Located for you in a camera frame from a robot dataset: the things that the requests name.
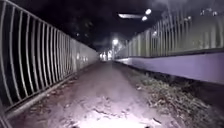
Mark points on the leaf litter strip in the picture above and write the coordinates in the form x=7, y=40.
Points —
x=170, y=96

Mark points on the white metal railing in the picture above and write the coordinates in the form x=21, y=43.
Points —
x=36, y=56

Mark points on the pale fence on wall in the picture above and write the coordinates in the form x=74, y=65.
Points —
x=180, y=35

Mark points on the distant street lamp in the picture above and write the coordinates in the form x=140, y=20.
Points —
x=115, y=48

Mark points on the grey paved path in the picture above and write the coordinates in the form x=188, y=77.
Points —
x=100, y=96

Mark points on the pale low wall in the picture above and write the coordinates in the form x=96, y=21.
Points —
x=186, y=65

